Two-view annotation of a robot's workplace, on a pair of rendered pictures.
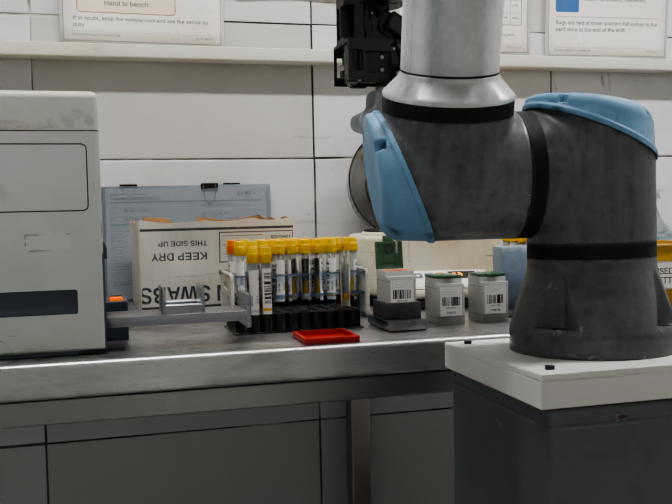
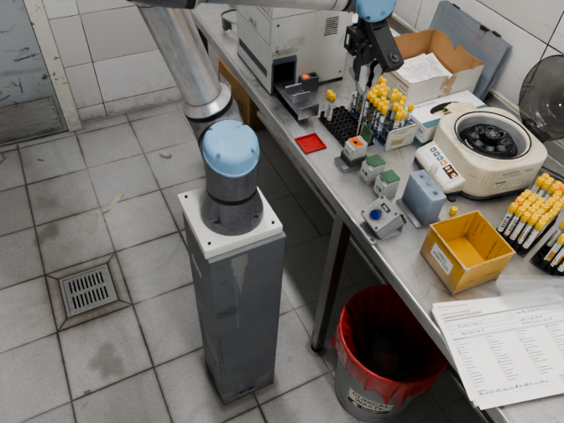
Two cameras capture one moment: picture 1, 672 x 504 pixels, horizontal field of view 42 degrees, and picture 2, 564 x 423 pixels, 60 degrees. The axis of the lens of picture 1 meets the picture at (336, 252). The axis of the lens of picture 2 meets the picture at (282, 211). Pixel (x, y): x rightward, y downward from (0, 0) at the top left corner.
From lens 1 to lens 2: 1.46 m
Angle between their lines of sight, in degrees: 78
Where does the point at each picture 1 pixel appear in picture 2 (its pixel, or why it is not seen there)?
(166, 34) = not seen: outside the picture
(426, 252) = (448, 147)
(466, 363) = not seen: hidden behind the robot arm
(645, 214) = (212, 187)
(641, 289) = (208, 206)
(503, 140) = (196, 127)
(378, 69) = (355, 49)
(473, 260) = (462, 170)
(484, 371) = not seen: hidden behind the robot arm
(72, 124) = (268, 12)
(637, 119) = (208, 157)
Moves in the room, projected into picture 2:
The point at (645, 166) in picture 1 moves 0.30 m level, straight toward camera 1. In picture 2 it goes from (211, 174) to (75, 154)
